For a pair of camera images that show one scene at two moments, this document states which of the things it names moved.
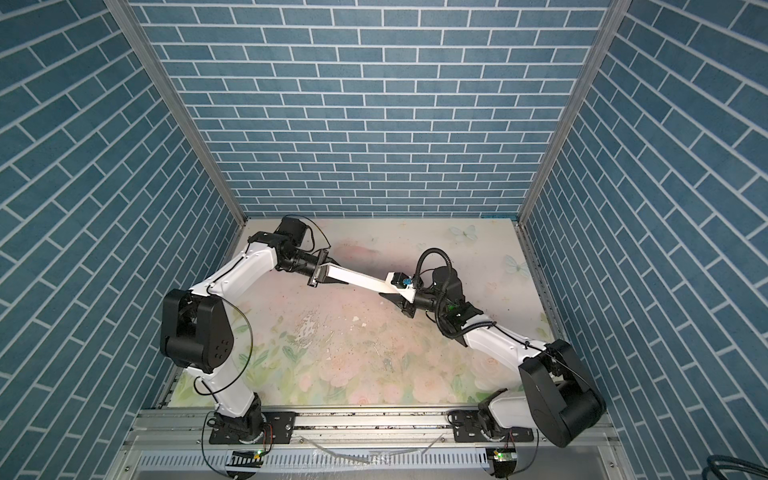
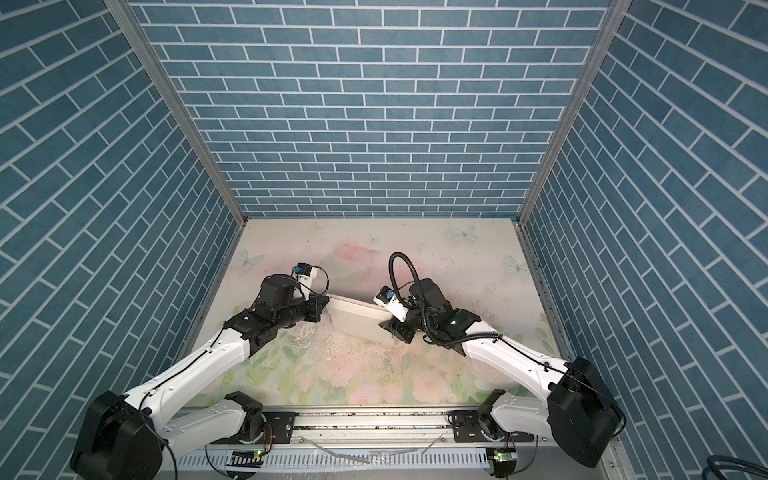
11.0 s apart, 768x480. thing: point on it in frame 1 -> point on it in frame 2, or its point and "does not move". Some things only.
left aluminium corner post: x=180 y=109 does not move
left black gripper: x=320 y=259 -> x=316 y=305
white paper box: x=330 y=272 -> x=359 y=316
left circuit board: x=247 y=458 does not move
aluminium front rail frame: x=365 y=445 does not move
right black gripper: x=404 y=306 -> x=398 y=329
